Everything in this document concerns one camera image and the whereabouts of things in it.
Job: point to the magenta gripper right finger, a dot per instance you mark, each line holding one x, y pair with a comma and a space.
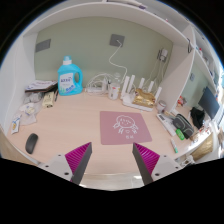
146, 160

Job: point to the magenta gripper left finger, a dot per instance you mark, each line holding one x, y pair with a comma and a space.
77, 160

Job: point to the pink mouse pad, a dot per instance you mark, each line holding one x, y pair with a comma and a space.
118, 128

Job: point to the black computer mouse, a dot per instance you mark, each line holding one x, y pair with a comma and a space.
31, 143

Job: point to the white marker pen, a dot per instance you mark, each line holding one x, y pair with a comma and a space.
174, 146

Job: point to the green tube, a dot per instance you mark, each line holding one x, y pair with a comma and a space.
180, 134

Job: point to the white remote control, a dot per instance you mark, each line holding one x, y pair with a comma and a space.
165, 123

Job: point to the black pencil case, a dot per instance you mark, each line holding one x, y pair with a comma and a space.
180, 122

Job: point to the small grey jar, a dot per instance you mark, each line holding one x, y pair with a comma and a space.
161, 105

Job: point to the gold snack bag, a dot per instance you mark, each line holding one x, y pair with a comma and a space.
143, 99

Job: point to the yellow packet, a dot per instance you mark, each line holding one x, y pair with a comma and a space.
48, 100

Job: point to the white wifi router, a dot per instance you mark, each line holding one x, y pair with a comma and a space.
128, 93

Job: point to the black bag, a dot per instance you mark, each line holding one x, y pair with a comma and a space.
197, 117

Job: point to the crumpled plastic wrappers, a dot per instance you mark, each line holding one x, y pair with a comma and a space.
30, 108

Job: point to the white power strip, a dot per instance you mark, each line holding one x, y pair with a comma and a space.
94, 89

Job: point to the small snack packet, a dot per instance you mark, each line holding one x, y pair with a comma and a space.
15, 123

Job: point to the blue detergent bottle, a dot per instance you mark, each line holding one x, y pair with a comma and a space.
70, 78

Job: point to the white cup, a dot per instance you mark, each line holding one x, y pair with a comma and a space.
113, 91

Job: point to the stack of books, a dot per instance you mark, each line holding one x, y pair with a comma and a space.
40, 86

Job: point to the black computer monitor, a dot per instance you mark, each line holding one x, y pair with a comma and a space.
209, 103

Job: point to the white overhead shelf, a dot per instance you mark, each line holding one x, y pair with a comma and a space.
157, 16

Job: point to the white wall charger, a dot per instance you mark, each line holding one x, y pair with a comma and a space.
163, 55

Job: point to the grey wall plate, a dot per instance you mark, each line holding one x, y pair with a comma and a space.
43, 45

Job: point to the grey wall socket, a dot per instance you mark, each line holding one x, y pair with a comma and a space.
116, 40

